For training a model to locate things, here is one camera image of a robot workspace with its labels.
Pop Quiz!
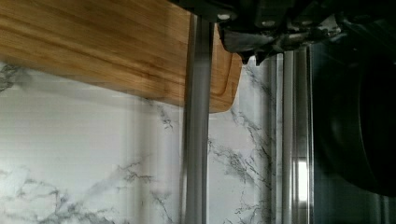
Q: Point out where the bamboo cutting board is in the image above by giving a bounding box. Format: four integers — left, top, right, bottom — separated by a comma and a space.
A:
0, 0, 244, 114

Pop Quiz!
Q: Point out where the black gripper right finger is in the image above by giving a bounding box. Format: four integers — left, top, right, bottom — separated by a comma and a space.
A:
255, 14, 342, 65

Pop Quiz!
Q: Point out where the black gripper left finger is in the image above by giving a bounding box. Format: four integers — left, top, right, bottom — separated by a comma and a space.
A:
218, 22, 275, 64

